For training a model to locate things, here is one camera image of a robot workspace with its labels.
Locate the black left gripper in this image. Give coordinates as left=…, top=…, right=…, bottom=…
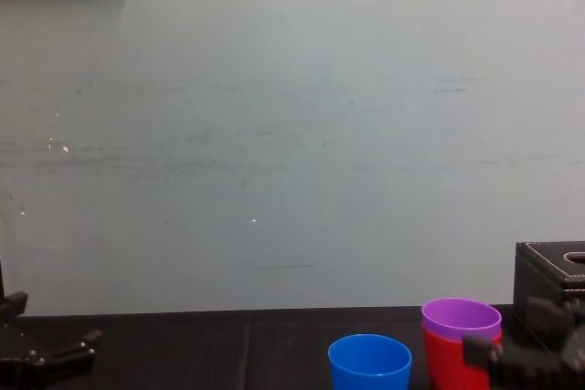
left=0, top=290, right=103, bottom=390

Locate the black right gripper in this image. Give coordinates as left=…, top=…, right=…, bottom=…
left=463, top=296, right=585, bottom=390

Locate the purple plastic cup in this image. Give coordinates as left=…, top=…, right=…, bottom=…
left=420, top=297, right=503, bottom=343

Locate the red plastic cup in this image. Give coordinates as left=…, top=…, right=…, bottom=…
left=422, top=323, right=504, bottom=390

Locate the black leather tissue box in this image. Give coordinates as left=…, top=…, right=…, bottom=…
left=514, top=240, right=585, bottom=351

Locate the blue plastic cup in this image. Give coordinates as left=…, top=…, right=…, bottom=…
left=327, top=333, right=413, bottom=390

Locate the black table cloth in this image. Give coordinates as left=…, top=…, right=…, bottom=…
left=0, top=305, right=585, bottom=390

